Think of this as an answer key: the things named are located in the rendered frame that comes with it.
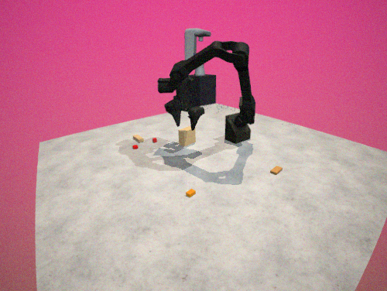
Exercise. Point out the small orange block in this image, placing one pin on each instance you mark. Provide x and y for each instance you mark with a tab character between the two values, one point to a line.
190	192
276	170

